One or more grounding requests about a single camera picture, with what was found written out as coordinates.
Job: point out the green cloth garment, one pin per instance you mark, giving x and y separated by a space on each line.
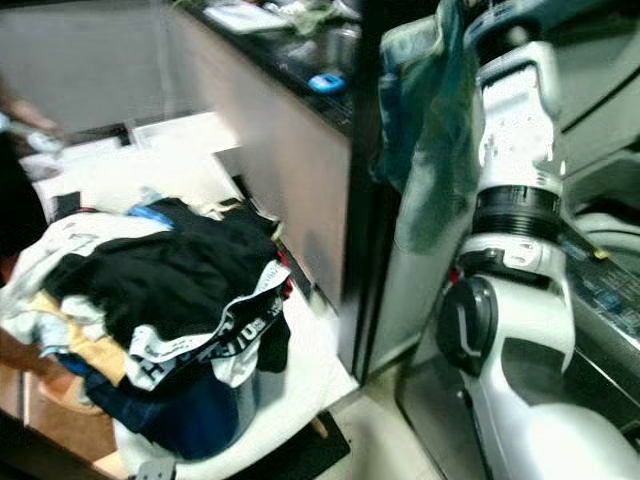
430 120

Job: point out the person forearm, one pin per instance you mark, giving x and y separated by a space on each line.
28 115

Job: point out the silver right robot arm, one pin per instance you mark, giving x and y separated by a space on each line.
530 350

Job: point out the steel sink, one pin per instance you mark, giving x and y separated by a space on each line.
335 48

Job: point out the small blue sponge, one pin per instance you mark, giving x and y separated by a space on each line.
326 83

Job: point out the crumpled green rag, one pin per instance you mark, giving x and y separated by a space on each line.
310 15

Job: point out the white shirt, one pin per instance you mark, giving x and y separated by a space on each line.
60 245

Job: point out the white flat box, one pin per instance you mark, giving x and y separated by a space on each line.
185 130

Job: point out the white tray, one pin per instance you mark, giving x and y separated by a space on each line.
245 17

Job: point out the kitchen counter cabinet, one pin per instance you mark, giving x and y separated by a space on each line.
280 170

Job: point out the black garment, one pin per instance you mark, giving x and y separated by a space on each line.
180 280

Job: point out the yellow garment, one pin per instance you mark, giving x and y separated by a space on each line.
100 350

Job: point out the white laundry basket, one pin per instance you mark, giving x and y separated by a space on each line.
310 380

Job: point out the dark blue jeans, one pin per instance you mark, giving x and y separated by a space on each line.
190 415

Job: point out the black floor mat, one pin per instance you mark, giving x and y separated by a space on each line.
305 450

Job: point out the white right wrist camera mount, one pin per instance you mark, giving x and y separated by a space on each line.
520 115

